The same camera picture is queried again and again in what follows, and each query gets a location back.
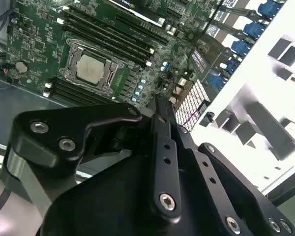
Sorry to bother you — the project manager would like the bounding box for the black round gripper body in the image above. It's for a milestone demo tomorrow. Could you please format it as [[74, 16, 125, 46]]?
[[40, 148, 237, 236]]

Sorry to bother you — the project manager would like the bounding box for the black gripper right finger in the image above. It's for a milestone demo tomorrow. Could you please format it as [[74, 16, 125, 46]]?
[[162, 96, 295, 236]]

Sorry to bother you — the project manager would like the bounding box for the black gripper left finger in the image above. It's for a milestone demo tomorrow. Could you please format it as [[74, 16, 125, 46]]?
[[1, 94, 183, 224]]

